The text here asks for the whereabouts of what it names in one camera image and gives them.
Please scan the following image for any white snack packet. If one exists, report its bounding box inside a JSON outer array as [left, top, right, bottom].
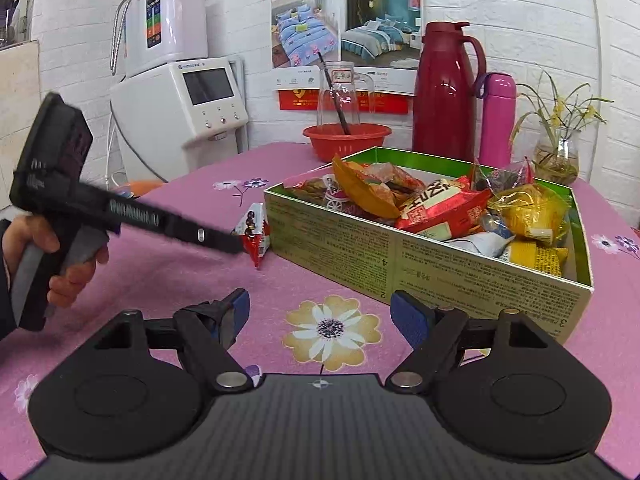
[[447, 230, 516, 261]]

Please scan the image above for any red thermos jug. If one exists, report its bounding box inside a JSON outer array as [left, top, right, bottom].
[[412, 21, 488, 164]]

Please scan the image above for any glass vase with yellow flowers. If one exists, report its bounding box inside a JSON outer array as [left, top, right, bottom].
[[510, 70, 615, 186]]

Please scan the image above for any white water purifier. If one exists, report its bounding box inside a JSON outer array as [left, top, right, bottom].
[[122, 0, 210, 80]]

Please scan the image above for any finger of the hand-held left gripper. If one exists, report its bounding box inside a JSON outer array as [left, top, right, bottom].
[[160, 210, 247, 257]]

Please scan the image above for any red noodle snack packet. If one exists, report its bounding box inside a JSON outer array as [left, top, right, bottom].
[[395, 175, 494, 235]]

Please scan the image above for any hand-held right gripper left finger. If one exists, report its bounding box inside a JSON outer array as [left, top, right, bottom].
[[90, 287, 254, 394]]

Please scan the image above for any glass pitcher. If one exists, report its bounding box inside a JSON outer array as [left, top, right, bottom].
[[316, 60, 376, 136]]

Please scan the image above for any pink floral tablecloth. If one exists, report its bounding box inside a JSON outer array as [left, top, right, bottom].
[[0, 141, 640, 466]]

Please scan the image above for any orange snack packet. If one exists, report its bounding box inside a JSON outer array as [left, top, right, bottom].
[[331, 154, 401, 220]]

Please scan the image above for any bedding wall poster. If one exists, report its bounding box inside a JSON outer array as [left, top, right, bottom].
[[270, 0, 425, 114]]

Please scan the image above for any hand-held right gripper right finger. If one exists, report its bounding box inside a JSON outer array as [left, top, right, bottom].
[[385, 289, 551, 394]]

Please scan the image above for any golden yellow snack packet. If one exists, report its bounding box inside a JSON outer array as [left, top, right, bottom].
[[510, 240, 570, 277]]

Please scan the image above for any metal flexible hose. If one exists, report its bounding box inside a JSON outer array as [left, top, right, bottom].
[[111, 0, 135, 81]]

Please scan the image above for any red yellow biscuit packet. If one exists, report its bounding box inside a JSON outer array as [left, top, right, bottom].
[[357, 162, 426, 196]]

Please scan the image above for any green cardboard box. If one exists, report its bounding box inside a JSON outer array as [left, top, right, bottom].
[[263, 146, 596, 346]]

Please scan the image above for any black stirring spoon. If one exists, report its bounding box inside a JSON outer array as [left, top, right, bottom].
[[318, 51, 352, 136]]

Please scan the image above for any yellow translucent snack packet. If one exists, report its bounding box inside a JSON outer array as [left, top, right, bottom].
[[487, 182, 571, 244]]

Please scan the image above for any white appliance with screen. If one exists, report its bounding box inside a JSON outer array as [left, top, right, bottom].
[[109, 57, 251, 184]]

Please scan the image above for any person's left hand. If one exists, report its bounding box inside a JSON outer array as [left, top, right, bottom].
[[2, 215, 110, 308]]

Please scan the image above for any red plastic basin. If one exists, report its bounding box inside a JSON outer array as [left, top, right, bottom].
[[302, 122, 394, 164]]

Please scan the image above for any orange plastic object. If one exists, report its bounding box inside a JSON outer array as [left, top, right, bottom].
[[112, 179, 166, 199]]

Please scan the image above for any pink water bottle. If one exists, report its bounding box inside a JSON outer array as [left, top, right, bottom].
[[475, 72, 518, 169]]

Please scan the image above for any red white candy packet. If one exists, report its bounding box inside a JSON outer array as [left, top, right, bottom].
[[232, 202, 274, 270]]

